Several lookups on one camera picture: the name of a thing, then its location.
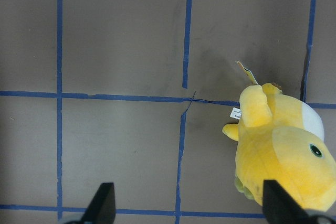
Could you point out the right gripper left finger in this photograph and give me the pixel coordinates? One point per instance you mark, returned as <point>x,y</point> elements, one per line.
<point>102,207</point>

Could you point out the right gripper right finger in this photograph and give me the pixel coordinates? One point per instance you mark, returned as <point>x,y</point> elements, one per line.
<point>280,207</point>

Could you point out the yellow plush toy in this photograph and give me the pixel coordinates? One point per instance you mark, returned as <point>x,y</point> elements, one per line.
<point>281,138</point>

